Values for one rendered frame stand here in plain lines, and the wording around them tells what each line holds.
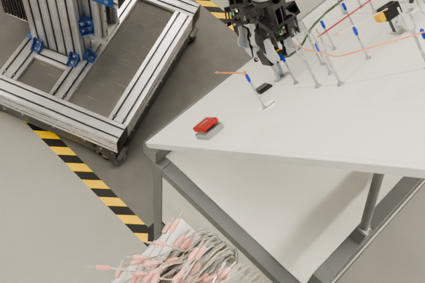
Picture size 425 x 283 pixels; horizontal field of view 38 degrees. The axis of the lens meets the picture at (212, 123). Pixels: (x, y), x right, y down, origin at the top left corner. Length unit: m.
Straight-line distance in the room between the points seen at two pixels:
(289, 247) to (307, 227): 0.08
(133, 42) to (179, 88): 0.32
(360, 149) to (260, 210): 0.71
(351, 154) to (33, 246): 1.74
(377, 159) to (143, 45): 1.90
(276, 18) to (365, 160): 0.49
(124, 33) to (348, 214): 1.48
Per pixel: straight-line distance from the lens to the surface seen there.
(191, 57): 3.04
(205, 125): 1.49
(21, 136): 2.84
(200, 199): 1.75
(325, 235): 1.77
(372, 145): 1.09
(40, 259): 2.58
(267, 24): 1.45
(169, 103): 2.87
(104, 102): 2.64
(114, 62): 2.76
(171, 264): 0.95
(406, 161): 1.01
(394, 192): 1.65
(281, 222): 1.75
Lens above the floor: 2.39
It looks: 58 degrees down
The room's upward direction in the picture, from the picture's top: 8 degrees clockwise
